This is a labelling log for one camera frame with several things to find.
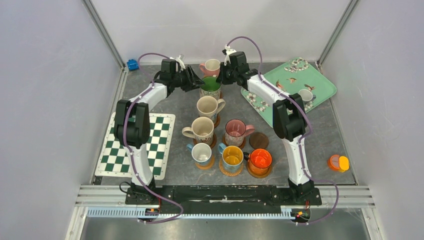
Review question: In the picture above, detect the light orange wooden coaster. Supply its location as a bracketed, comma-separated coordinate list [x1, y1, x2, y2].
[195, 156, 215, 170]

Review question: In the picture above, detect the blue toy block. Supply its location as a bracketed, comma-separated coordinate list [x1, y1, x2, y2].
[126, 59, 140, 71]

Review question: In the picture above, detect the woven rattan coaster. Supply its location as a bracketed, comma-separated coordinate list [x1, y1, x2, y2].
[219, 159, 244, 177]

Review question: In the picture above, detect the pink white mug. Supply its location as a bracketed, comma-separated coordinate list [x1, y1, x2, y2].
[199, 59, 221, 77]

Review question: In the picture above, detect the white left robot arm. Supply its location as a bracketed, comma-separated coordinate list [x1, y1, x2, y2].
[114, 58, 204, 204]

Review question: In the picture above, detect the large cream mug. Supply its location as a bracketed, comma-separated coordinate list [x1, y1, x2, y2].
[196, 96, 226, 124]

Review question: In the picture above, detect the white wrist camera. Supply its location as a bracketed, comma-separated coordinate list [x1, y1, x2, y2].
[222, 45, 237, 66]
[170, 54, 186, 70]

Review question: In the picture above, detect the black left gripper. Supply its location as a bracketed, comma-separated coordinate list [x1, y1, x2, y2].
[172, 65, 206, 93]

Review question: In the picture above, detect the green inside mug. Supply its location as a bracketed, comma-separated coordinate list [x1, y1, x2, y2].
[199, 76, 223, 100]

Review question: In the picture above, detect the green white chessboard mat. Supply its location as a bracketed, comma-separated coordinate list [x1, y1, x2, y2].
[95, 113, 176, 180]

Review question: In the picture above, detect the brown wooden saucer coaster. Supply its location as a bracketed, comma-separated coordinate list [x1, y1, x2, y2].
[198, 114, 221, 128]
[193, 133, 217, 149]
[222, 135, 246, 149]

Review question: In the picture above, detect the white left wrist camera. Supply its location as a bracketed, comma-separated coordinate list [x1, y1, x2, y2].
[170, 54, 186, 70]

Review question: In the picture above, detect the mint green floral tray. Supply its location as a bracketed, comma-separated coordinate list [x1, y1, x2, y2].
[240, 57, 338, 128]

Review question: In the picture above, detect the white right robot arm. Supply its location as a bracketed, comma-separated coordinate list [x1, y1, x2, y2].
[217, 49, 315, 204]

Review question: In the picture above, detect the dark walnut wooden coaster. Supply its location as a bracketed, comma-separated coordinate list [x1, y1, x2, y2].
[249, 132, 270, 149]

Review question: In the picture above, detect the brown ridged wooden coaster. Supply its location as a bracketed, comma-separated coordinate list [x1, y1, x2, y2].
[247, 164, 272, 179]

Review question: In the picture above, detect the yellow inside mug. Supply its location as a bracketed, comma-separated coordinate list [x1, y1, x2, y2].
[218, 143, 244, 172]

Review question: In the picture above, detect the pink patterned mug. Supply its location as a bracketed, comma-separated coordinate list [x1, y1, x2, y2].
[224, 119, 255, 147]

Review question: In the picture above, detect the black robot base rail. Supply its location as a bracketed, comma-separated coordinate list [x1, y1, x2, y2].
[125, 185, 322, 215]

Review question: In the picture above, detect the blue patterned mug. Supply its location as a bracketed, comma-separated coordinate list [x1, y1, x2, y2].
[186, 143, 212, 163]

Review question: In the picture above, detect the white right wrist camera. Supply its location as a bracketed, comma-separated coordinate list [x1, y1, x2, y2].
[222, 45, 237, 66]

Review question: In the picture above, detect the orange yellow small container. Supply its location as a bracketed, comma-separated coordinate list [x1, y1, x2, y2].
[327, 154, 350, 173]

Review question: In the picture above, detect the orange mug black handle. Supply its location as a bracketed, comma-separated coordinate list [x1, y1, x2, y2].
[243, 148, 273, 175]

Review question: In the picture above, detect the small white blue mug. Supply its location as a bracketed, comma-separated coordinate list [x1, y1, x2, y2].
[298, 89, 316, 109]

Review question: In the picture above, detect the white floral mug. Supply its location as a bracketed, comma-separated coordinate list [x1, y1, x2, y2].
[181, 117, 215, 145]

